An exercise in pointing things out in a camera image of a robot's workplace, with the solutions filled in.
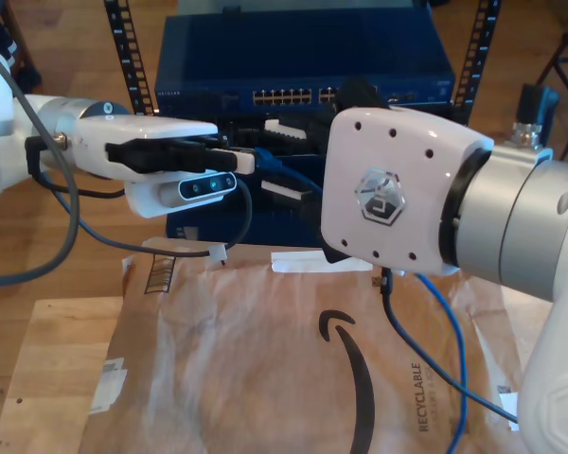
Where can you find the black rack tray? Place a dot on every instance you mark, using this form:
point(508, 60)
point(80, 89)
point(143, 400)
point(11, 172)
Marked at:
point(284, 210)

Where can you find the black rack server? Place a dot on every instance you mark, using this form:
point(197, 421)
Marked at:
point(239, 124)

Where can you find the dark blue base unit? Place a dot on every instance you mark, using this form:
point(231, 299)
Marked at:
point(265, 232)

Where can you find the black sneaker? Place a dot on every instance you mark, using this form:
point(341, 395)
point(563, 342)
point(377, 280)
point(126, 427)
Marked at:
point(28, 80)

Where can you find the grey flat panel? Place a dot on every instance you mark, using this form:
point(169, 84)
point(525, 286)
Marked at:
point(312, 7)

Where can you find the navy sneaker white sole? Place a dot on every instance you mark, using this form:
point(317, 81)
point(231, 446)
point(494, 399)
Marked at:
point(2, 38)

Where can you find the brown paper mailer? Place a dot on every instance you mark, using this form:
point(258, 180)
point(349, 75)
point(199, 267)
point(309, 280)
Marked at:
point(218, 359)

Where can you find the blue network switch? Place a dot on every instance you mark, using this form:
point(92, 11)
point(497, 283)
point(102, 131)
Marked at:
point(303, 52)

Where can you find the black rack frame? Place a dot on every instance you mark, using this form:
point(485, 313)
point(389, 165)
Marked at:
point(128, 42)

